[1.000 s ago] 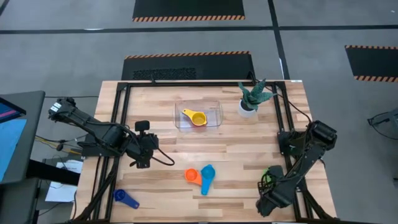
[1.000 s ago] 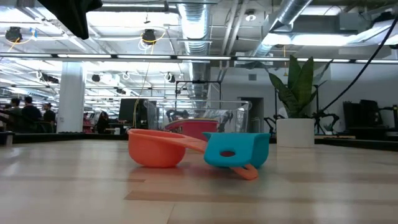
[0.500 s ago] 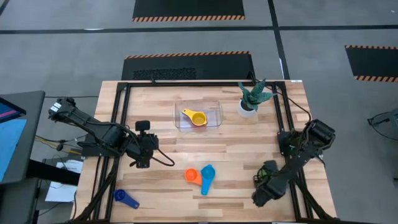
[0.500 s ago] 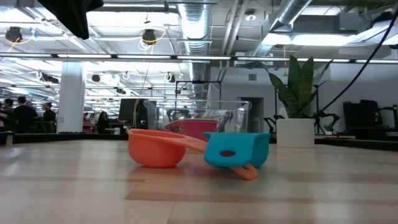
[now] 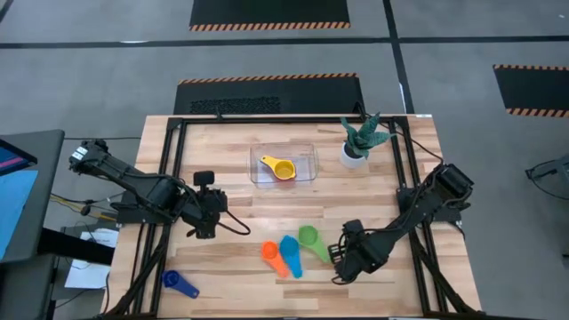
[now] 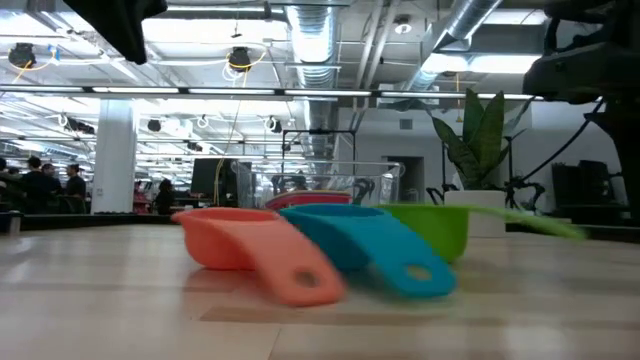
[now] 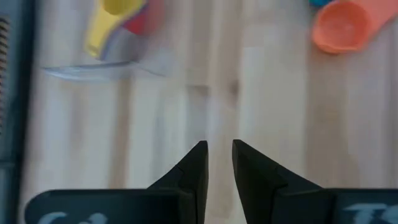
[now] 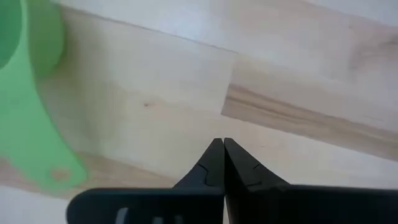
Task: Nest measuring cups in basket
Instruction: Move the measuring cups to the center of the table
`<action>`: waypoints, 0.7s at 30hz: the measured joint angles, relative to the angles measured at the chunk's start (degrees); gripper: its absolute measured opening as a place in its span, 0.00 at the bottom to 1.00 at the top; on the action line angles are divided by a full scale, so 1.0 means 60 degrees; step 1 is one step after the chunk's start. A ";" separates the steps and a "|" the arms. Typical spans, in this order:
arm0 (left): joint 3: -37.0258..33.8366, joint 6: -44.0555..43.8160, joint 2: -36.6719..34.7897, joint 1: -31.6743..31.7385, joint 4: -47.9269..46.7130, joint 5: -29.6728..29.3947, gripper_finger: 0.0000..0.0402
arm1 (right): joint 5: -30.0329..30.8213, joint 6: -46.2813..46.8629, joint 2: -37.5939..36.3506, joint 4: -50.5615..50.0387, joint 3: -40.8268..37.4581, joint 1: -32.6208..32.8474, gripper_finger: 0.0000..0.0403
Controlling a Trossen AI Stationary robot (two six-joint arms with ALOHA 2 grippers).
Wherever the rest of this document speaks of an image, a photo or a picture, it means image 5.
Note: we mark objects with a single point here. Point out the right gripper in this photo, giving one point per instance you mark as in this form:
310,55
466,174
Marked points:
362,258

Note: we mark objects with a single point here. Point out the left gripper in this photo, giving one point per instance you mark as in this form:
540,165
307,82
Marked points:
206,206

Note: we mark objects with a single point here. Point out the green measuring cup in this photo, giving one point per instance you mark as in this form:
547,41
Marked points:
309,236

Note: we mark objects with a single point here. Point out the teal measuring cup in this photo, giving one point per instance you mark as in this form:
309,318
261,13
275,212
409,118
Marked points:
291,251

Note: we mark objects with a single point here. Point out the orange measuring cup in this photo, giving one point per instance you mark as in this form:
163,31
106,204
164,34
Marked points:
270,252

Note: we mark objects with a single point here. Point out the yellow measuring cup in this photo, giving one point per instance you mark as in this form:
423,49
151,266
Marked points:
284,170

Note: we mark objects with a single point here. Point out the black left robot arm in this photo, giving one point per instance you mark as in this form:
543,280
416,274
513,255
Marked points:
133,182

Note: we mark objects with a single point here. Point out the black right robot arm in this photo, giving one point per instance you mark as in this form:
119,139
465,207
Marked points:
427,204

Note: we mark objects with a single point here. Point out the small dark blue measuring cup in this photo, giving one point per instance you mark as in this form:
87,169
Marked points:
171,279

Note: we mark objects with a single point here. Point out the clear plastic basket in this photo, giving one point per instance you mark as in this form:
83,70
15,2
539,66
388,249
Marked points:
306,160

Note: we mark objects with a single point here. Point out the white plant pot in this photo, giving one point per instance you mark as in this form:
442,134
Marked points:
351,160

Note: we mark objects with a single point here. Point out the green artificial plant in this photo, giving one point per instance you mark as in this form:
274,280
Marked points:
364,135

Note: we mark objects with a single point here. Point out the white paper sheets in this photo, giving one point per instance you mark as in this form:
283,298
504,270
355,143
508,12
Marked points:
86,273

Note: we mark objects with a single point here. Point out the black hazard-striped floor mat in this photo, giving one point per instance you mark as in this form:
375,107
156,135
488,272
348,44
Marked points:
269,13
533,89
311,93

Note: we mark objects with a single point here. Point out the grey side desk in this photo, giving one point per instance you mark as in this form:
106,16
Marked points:
44,146

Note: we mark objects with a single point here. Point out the blue-screen monitor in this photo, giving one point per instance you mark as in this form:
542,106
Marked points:
13,200

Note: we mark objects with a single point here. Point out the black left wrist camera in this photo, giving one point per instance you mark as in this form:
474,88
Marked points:
204,178

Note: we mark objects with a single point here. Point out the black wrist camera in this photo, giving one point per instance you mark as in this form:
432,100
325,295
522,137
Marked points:
354,227
204,178

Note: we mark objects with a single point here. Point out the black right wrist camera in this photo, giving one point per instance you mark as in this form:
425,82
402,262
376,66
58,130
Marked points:
354,227

